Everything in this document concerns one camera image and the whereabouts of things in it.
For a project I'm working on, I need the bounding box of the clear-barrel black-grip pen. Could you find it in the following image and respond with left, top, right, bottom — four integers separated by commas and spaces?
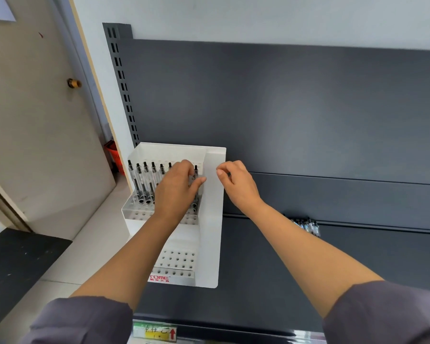
192, 164, 200, 214

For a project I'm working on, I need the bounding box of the grey sleeve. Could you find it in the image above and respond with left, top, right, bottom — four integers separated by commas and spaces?
322, 280, 430, 344
20, 296, 134, 344

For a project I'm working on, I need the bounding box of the yellow green price tag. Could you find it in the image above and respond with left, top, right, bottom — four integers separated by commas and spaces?
132, 320, 178, 343

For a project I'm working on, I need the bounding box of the white tiered pen holder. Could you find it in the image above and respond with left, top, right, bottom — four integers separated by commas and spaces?
121, 142, 227, 289

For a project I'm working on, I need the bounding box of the row of clear-barrel pens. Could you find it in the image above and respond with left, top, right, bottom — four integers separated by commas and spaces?
290, 216, 322, 237

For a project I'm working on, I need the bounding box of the red plastic basket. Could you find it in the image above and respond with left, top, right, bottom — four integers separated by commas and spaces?
104, 140, 125, 176

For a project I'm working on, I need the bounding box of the person's right hand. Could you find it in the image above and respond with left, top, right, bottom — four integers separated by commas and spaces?
216, 160, 264, 215

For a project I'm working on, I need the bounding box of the dark grey shelf unit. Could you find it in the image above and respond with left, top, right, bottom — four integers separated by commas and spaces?
102, 23, 430, 344

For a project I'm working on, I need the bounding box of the white slotted shelf upright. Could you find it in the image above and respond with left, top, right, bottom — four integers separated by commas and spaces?
103, 23, 141, 147

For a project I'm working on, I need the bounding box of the grey right sleeve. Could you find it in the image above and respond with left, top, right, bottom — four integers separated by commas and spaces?
322, 280, 430, 344

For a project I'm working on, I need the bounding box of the grey left sleeve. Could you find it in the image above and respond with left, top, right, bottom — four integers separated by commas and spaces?
20, 296, 134, 344

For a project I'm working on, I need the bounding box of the person's right forearm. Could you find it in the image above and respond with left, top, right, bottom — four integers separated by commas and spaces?
249, 200, 384, 319

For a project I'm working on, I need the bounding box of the clear-barrel pen group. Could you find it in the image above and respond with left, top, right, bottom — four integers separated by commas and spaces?
127, 159, 174, 206

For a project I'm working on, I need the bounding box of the brown door frame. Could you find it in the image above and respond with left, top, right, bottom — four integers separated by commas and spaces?
0, 171, 33, 233

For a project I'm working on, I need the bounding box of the person's left hand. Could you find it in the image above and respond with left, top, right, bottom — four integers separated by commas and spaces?
154, 160, 207, 225

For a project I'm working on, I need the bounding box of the beige door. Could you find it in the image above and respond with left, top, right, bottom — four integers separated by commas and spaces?
0, 0, 116, 240

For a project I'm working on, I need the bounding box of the person's left forearm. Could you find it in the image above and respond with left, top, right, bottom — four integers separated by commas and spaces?
71, 215, 176, 312

